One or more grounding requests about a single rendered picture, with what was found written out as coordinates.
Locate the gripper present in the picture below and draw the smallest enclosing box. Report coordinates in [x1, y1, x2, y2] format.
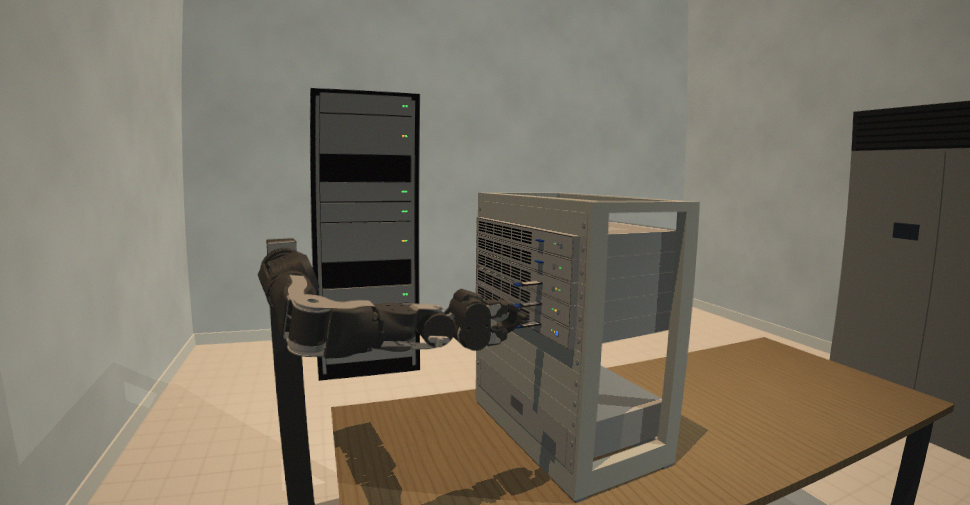
[444, 289, 528, 351]

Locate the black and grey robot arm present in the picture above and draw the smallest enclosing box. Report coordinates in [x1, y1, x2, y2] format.
[258, 241, 455, 358]

